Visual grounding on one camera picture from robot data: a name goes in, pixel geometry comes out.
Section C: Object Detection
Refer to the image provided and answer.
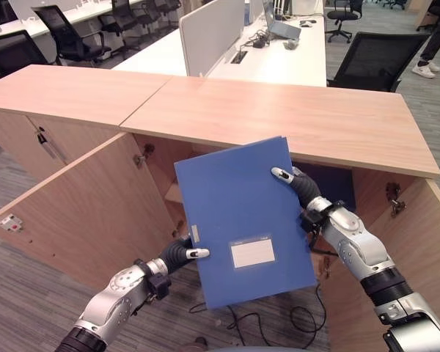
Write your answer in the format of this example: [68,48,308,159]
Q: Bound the open laptop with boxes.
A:
[262,0,302,40]

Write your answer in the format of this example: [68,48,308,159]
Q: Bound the black mesh office chair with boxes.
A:
[326,31,430,93]

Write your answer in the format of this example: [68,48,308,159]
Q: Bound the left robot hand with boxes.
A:
[158,236,210,275]

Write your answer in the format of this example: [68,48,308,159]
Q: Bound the white desk divider panel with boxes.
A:
[178,0,246,77]

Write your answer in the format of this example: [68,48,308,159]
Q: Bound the black desk cables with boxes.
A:
[238,29,273,51]

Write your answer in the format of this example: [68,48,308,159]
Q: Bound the black cable on floor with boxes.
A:
[188,282,328,350]

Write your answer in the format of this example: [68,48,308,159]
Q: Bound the blue file folder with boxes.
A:
[173,136,318,311]

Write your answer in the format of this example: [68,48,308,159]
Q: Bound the person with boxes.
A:
[411,0,440,79]

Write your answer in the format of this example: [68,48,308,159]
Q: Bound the wooden cabinet door plain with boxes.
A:
[317,177,440,352]

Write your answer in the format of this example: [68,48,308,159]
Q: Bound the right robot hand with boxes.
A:
[271,166,323,211]

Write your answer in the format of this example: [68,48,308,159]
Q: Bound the wooden office cabinet open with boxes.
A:
[119,75,440,279]

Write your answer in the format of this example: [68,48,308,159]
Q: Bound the wooden cabinet door with latch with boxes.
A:
[0,131,184,293]

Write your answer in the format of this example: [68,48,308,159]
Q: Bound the white office desk long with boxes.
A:
[0,0,147,40]

